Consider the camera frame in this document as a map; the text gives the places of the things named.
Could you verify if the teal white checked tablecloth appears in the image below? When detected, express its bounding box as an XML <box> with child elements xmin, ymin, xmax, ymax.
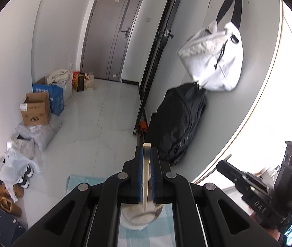
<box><xmin>66</xmin><ymin>174</ymin><xmax>180</xmax><ymax>247</ymax></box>

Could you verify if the black framed door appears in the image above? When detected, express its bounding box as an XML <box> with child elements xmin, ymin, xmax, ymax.
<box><xmin>132</xmin><ymin>0</ymin><xmax>187</xmax><ymax>137</ymax></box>

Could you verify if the translucent white plastic bag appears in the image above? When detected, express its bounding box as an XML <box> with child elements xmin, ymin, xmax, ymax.
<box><xmin>0</xmin><ymin>148</ymin><xmax>40</xmax><ymax>202</ymax></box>

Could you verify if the black backpack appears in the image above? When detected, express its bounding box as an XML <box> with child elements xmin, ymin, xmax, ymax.
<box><xmin>146</xmin><ymin>82</ymin><xmax>208</xmax><ymax>165</ymax></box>

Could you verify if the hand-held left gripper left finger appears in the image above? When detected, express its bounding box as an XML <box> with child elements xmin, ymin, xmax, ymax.
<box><xmin>11</xmin><ymin>146</ymin><xmax>144</xmax><ymax>247</ymax></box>

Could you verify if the blue cardboard box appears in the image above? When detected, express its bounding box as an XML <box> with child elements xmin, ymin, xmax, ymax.
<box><xmin>32</xmin><ymin>76</ymin><xmax>65</xmax><ymax>116</ymax></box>

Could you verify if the grey entrance door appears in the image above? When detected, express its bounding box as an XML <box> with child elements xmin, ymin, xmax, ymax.
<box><xmin>80</xmin><ymin>0</ymin><xmax>148</xmax><ymax>82</ymax></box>

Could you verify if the white hanging bag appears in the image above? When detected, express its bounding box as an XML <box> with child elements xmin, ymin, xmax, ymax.
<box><xmin>177</xmin><ymin>0</ymin><xmax>244</xmax><ymax>92</ymax></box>

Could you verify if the grey mailing bag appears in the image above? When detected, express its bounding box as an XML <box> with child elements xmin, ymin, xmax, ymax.
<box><xmin>16</xmin><ymin>113</ymin><xmax>62</xmax><ymax>151</ymax></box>

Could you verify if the white parcel bag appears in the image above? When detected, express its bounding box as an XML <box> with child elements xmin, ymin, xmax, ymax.
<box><xmin>6</xmin><ymin>134</ymin><xmax>35</xmax><ymax>158</ymax></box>

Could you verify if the person's right hand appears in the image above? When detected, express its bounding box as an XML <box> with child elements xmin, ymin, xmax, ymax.
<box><xmin>250</xmin><ymin>211</ymin><xmax>282</xmax><ymax>242</ymax></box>

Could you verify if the yellow black paper bag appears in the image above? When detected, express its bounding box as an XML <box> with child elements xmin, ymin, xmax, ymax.
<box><xmin>74</xmin><ymin>73</ymin><xmax>86</xmax><ymax>92</ymax></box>

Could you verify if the white cylindrical utensil holder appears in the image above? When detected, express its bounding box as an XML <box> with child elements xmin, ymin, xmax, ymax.
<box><xmin>120</xmin><ymin>202</ymin><xmax>164</xmax><ymax>231</ymax></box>

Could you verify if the brown cardboard box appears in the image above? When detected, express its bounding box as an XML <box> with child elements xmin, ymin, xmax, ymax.
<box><xmin>20</xmin><ymin>92</ymin><xmax>51</xmax><ymax>126</ymax></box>

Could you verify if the orange black tool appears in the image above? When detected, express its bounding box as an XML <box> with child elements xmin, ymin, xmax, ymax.
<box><xmin>135</xmin><ymin>120</ymin><xmax>149</xmax><ymax>137</ymax></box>

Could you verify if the cream canvas tote bag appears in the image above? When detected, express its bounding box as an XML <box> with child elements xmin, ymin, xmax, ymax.
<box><xmin>46</xmin><ymin>69</ymin><xmax>70</xmax><ymax>84</ymax></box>

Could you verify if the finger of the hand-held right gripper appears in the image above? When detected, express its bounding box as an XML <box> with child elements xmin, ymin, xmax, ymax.
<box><xmin>216</xmin><ymin>160</ymin><xmax>271</xmax><ymax>199</ymax></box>

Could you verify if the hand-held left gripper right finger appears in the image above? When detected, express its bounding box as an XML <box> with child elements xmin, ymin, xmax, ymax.
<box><xmin>149</xmin><ymin>147</ymin><xmax>282</xmax><ymax>247</ymax></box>

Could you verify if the beige plastic bag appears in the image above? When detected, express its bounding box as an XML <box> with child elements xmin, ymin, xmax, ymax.
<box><xmin>85</xmin><ymin>74</ymin><xmax>95</xmax><ymax>90</ymax></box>

